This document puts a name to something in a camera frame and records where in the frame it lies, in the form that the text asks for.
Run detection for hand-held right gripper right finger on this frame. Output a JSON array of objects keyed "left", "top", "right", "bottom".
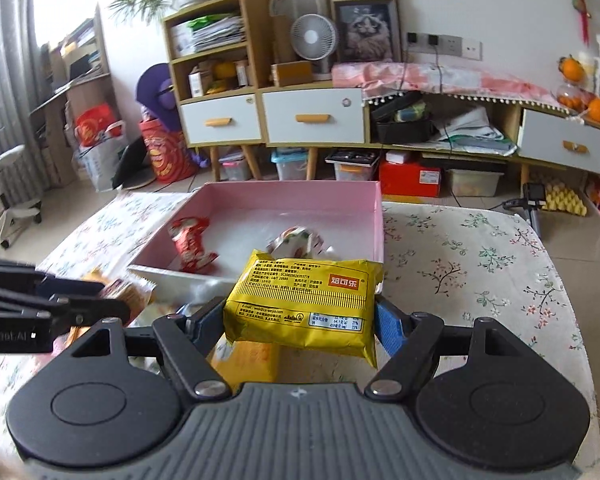
[{"left": 364, "top": 295, "right": 531, "bottom": 402}]

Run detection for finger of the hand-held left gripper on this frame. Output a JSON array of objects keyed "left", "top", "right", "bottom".
[
  {"left": 49, "top": 300, "right": 132, "bottom": 339},
  {"left": 0, "top": 256, "right": 107, "bottom": 312}
]

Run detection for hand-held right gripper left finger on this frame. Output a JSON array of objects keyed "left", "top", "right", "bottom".
[{"left": 72, "top": 298, "right": 235, "bottom": 404}]

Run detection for orange snack packet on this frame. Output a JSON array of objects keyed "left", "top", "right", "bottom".
[{"left": 82, "top": 267, "right": 157, "bottom": 332}]

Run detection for yellow snack packet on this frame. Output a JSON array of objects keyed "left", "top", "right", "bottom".
[
  {"left": 210, "top": 339, "right": 282, "bottom": 397},
  {"left": 222, "top": 249, "right": 385, "bottom": 369}
]

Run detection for pink cardboard box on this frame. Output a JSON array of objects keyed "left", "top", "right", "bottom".
[{"left": 127, "top": 182, "right": 385, "bottom": 312}]

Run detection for white red snack packet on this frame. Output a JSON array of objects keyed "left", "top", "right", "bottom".
[{"left": 266, "top": 226, "right": 331, "bottom": 262}]

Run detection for white office chair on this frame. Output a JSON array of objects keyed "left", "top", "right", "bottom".
[{"left": 0, "top": 144, "right": 44, "bottom": 252}]

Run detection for red box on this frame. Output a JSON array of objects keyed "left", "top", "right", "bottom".
[{"left": 378, "top": 160, "right": 441, "bottom": 199}]

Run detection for red and white bag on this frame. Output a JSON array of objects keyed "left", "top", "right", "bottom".
[{"left": 75, "top": 102, "right": 127, "bottom": 192}]

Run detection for clear plastic storage box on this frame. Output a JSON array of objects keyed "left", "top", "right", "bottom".
[
  {"left": 325, "top": 149, "right": 381, "bottom": 184},
  {"left": 447, "top": 167, "right": 504, "bottom": 198},
  {"left": 218, "top": 149, "right": 254, "bottom": 181},
  {"left": 271, "top": 149, "right": 312, "bottom": 181}
]

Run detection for red gift bag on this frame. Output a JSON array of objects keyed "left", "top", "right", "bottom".
[{"left": 139, "top": 117, "right": 199, "bottom": 184}]

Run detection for black basket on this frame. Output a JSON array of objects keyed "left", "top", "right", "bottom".
[{"left": 370, "top": 94, "right": 437, "bottom": 144}]

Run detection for wooden desk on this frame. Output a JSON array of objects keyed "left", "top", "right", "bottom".
[{"left": 29, "top": 5, "right": 115, "bottom": 187}]

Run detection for long wooden low cabinet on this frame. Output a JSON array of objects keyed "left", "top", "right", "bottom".
[{"left": 257, "top": 85, "right": 600, "bottom": 196}]

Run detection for white shelf cabinet drawer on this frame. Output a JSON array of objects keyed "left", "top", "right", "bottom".
[{"left": 178, "top": 94, "right": 264, "bottom": 147}]

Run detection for purple plush toy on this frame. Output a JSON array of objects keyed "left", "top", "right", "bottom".
[{"left": 136, "top": 62, "right": 182, "bottom": 133}]

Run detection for pile of loose papers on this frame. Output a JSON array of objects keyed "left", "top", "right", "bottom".
[{"left": 432, "top": 106, "right": 519, "bottom": 154}]

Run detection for yellow foam pad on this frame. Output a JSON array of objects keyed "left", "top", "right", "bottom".
[{"left": 542, "top": 170, "right": 589, "bottom": 217}]

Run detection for white drawer with round sticker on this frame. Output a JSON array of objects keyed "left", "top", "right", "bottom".
[{"left": 261, "top": 87, "right": 371, "bottom": 147}]

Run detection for grey curtain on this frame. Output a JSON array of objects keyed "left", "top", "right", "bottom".
[{"left": 0, "top": 0, "right": 47, "bottom": 211}]

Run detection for small white box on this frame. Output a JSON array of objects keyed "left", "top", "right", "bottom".
[{"left": 187, "top": 67, "right": 214, "bottom": 99}]

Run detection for pink patterned cloth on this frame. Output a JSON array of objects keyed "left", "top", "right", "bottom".
[{"left": 331, "top": 62, "right": 572, "bottom": 112}]

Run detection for tan cardboard box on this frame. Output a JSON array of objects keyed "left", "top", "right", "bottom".
[{"left": 271, "top": 61, "right": 314, "bottom": 87}]

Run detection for wooden shelf cabinet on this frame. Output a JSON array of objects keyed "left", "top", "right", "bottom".
[{"left": 161, "top": 0, "right": 276, "bottom": 182}]

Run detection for stack of papers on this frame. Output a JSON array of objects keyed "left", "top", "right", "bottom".
[{"left": 170, "top": 14, "right": 247, "bottom": 57}]

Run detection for small white desk fan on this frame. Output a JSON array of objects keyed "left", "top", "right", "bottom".
[{"left": 290, "top": 14, "right": 340, "bottom": 82}]

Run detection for framed cat picture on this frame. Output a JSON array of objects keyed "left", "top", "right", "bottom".
[{"left": 325, "top": 0, "right": 404, "bottom": 64}]

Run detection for large white standing fan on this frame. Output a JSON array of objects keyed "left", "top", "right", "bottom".
[{"left": 269, "top": 0, "right": 317, "bottom": 63}]

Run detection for red hanging decoration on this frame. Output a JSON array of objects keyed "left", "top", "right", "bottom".
[{"left": 566, "top": 0, "right": 594, "bottom": 47}]

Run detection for black camera on stand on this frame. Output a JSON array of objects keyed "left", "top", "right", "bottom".
[{"left": 502, "top": 182, "right": 549, "bottom": 242}]

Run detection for white drawer with wooden handle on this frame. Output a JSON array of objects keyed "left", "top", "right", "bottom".
[{"left": 517, "top": 107, "right": 600, "bottom": 177}]

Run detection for black wall plugs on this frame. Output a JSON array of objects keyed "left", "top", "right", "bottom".
[{"left": 407, "top": 32, "right": 441, "bottom": 49}]

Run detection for white wall socket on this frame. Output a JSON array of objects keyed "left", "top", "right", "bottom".
[{"left": 440, "top": 35, "right": 482, "bottom": 59}]

